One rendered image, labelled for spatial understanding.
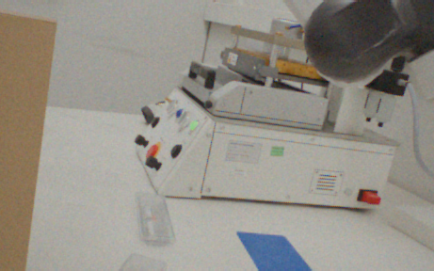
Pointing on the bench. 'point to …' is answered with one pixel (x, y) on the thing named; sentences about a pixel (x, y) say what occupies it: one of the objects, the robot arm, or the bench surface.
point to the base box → (281, 167)
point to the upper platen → (292, 68)
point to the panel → (168, 129)
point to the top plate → (286, 28)
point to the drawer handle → (202, 73)
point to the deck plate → (295, 127)
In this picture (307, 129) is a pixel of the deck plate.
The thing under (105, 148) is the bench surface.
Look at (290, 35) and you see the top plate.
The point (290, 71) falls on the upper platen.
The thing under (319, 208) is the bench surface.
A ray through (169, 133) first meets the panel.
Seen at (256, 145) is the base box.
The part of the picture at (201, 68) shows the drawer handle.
